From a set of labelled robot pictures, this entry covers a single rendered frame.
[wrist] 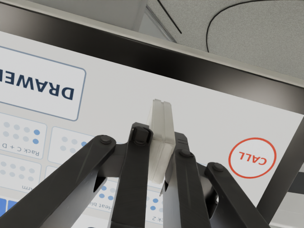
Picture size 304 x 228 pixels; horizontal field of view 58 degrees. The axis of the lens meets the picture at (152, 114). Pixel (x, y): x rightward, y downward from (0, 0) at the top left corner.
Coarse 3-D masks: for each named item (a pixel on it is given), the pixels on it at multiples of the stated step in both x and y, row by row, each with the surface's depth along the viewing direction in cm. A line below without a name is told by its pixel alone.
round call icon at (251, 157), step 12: (240, 132) 23; (240, 144) 23; (252, 144) 23; (264, 144) 23; (276, 144) 23; (228, 156) 24; (240, 156) 24; (252, 156) 24; (264, 156) 24; (276, 156) 24; (228, 168) 24; (240, 168) 24; (252, 168) 24; (264, 168) 24; (252, 180) 25; (264, 180) 24
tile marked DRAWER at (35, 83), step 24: (0, 48) 21; (0, 72) 21; (24, 72) 21; (48, 72) 21; (72, 72) 21; (0, 96) 22; (24, 96) 22; (48, 96) 22; (72, 96) 22; (72, 120) 23
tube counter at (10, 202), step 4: (0, 196) 26; (4, 196) 26; (0, 200) 26; (4, 200) 26; (8, 200) 26; (12, 200) 26; (16, 200) 26; (0, 204) 26; (4, 204) 26; (8, 204) 26; (12, 204) 26; (0, 208) 26; (4, 208) 26; (8, 208) 26; (0, 212) 27; (4, 212) 27; (0, 216) 27
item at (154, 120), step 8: (152, 104) 21; (160, 104) 21; (152, 112) 19; (160, 112) 19; (152, 120) 18; (160, 120) 18; (152, 128) 17; (160, 128) 17; (160, 136) 16; (152, 144) 16; (160, 144) 16; (152, 152) 16; (152, 160) 16; (152, 168) 16
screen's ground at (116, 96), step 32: (0, 32) 20; (96, 64) 21; (96, 96) 22; (128, 96) 22; (160, 96) 22; (192, 96) 22; (224, 96) 22; (96, 128) 23; (128, 128) 23; (192, 128) 23; (224, 128) 23; (256, 128) 23; (288, 128) 23; (224, 160) 24; (0, 192) 26; (256, 192) 25; (96, 224) 27
